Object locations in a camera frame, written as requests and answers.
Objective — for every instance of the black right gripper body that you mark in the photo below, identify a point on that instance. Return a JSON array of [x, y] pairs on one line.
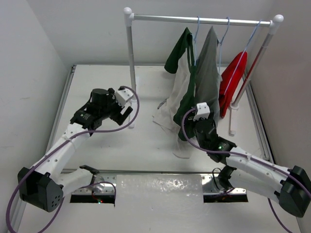
[[198, 141]]

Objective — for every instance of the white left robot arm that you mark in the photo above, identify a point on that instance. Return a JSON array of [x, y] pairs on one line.
[[43, 185]]

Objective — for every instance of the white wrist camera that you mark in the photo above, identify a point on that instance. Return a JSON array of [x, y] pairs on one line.
[[202, 111], [123, 96]]

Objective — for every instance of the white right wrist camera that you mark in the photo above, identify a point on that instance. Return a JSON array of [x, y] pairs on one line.
[[202, 111]]

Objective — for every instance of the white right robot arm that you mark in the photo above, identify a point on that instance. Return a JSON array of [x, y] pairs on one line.
[[289, 187]]

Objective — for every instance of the white metal clothes rack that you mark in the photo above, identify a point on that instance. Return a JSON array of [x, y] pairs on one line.
[[273, 25]]

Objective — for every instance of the light blue hanger with red shirt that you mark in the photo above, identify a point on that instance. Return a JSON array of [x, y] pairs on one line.
[[243, 52]]

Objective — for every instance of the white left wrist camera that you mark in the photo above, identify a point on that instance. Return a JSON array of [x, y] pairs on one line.
[[123, 96]]

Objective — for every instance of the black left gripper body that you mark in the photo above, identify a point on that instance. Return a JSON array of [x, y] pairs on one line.
[[112, 109]]

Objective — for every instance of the light blue hanger with grey shirt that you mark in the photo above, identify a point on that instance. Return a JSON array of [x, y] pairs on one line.
[[221, 45]]

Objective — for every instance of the aluminium table frame rail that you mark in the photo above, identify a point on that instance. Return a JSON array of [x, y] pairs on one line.
[[17, 213]]

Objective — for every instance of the green and white t shirt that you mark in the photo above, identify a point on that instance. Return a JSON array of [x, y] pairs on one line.
[[181, 65]]

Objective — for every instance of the grey t shirt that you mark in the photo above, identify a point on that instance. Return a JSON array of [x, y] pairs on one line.
[[208, 79]]

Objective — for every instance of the red t shirt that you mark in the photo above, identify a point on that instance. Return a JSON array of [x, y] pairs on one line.
[[225, 100]]

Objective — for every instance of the shiny metal base plate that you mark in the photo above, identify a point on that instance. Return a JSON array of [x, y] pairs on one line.
[[192, 183]]

